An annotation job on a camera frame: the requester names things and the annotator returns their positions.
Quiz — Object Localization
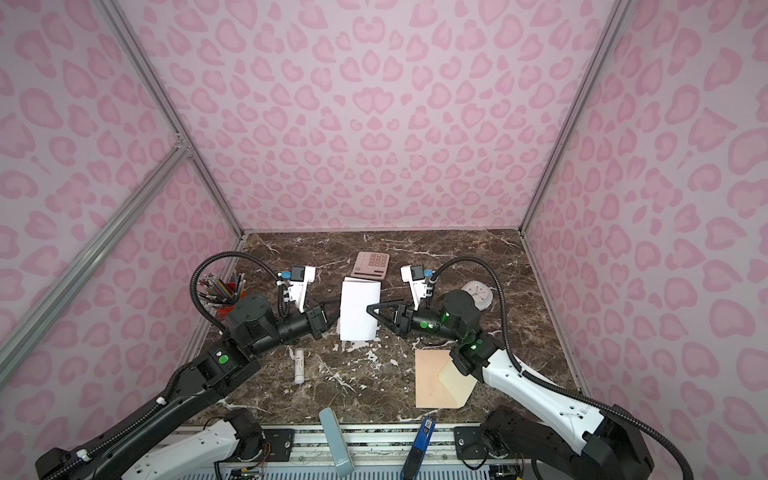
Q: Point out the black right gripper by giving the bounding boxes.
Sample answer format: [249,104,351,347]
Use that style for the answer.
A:
[368,298,465,344]

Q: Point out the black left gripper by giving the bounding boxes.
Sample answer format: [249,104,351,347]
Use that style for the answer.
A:
[252,295,352,360]

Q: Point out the white letter paper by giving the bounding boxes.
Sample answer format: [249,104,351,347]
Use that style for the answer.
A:
[338,277,381,342]

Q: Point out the beige envelope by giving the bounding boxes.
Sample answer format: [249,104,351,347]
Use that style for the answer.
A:
[415,350,477,409]

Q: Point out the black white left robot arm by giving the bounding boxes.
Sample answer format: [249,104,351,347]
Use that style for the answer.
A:
[35,251,332,479]

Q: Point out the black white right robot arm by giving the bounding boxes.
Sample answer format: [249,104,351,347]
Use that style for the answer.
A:
[366,259,694,479]

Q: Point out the pink calculator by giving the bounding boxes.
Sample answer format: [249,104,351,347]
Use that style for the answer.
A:
[351,252,390,281]

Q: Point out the white glue stick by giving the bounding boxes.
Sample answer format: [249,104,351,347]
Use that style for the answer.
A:
[292,348,305,385]

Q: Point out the white round clock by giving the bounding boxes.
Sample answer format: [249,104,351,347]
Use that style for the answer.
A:
[462,280,494,311]

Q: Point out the red pencil cup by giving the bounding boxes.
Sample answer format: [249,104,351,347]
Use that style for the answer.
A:
[210,304,236,321]

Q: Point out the coloured pencils bundle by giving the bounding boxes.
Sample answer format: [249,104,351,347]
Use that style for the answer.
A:
[196,273,245,309]

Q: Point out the blue utility knife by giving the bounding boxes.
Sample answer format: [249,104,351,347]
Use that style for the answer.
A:
[400,416,435,480]

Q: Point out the light blue stapler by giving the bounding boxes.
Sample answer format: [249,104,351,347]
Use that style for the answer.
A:
[319,408,355,479]

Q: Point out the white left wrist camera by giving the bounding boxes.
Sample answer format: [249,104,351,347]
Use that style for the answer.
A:
[279,266,317,313]

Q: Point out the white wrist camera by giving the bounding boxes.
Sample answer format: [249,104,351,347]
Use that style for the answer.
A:
[400,265,433,308]
[279,266,317,313]

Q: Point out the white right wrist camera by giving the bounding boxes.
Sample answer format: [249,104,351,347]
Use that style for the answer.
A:
[400,265,433,308]

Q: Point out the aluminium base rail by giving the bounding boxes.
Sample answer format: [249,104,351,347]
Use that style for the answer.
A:
[110,419,637,480]

